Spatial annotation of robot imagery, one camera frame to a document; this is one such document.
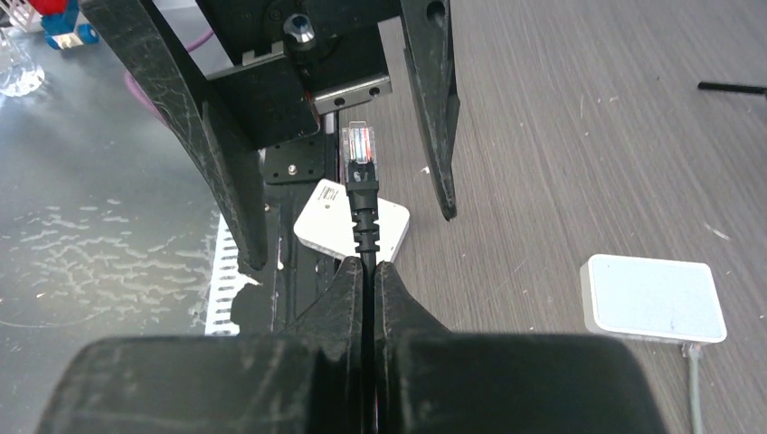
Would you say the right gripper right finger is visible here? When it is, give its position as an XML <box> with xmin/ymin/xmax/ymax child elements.
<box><xmin>374</xmin><ymin>261</ymin><xmax>450</xmax><ymax>433</ymax></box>

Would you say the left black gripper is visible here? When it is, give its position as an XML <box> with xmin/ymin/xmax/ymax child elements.
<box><xmin>80</xmin><ymin>0</ymin><xmax>460</xmax><ymax>270</ymax></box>

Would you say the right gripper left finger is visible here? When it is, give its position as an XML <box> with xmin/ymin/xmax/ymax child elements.
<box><xmin>281</xmin><ymin>257</ymin><xmax>365</xmax><ymax>433</ymax></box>

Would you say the white network switch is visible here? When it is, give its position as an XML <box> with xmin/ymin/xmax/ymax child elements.
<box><xmin>293</xmin><ymin>179</ymin><xmax>411</xmax><ymax>262</ymax></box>
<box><xmin>580</xmin><ymin>254</ymin><xmax>727</xmax><ymax>345</ymax></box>

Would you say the black cable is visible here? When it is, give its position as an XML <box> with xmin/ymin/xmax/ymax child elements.
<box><xmin>340</xmin><ymin>119</ymin><xmax>383</xmax><ymax>434</ymax></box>

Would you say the grey ethernet cable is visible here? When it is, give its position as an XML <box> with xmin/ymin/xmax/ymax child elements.
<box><xmin>681</xmin><ymin>342</ymin><xmax>705</xmax><ymax>434</ymax></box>

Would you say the red blue toy figure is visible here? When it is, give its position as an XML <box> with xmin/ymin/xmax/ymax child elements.
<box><xmin>30</xmin><ymin>0</ymin><xmax>100</xmax><ymax>50</ymax></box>

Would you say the clear glass flask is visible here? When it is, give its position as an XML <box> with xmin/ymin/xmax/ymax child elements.
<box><xmin>1</xmin><ymin>28</ymin><xmax>45</xmax><ymax>98</ymax></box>

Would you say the black tripod stand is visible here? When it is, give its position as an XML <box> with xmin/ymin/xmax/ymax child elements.
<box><xmin>697</xmin><ymin>81</ymin><xmax>767</xmax><ymax>96</ymax></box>

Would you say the white slotted cable duct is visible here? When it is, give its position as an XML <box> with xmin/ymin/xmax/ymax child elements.
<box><xmin>204</xmin><ymin>216</ymin><xmax>260</xmax><ymax>336</ymax></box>

